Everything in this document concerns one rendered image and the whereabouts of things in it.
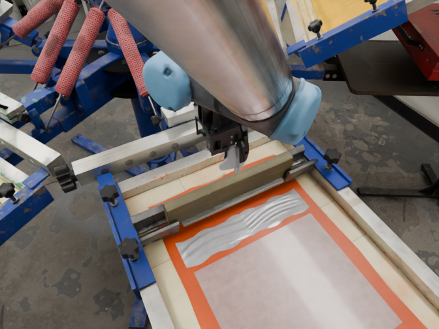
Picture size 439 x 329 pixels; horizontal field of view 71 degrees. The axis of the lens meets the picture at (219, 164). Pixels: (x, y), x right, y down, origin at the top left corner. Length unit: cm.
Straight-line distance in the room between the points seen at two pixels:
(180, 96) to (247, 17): 21
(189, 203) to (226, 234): 13
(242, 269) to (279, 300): 10
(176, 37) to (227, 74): 6
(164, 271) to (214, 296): 13
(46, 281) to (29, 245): 27
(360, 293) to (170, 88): 61
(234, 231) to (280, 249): 12
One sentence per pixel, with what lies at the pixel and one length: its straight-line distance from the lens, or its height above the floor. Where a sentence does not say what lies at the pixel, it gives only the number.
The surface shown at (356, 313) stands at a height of 95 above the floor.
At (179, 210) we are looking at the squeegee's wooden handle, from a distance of 72.
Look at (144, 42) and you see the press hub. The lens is 133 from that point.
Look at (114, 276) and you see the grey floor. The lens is 185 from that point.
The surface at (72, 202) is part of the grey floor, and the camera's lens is 220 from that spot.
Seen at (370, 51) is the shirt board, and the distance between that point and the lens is 159.
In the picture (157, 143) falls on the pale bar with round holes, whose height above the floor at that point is 104.
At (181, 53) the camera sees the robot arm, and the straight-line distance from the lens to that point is 19.
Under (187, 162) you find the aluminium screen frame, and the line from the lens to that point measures 88.
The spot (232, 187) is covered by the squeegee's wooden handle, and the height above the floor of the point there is 105.
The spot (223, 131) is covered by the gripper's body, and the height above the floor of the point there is 126.
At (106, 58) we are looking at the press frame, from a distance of 133.
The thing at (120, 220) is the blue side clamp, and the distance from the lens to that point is 79.
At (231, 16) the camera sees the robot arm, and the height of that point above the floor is 158.
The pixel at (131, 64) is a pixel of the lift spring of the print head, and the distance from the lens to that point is 107.
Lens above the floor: 165
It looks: 49 degrees down
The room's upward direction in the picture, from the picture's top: straight up
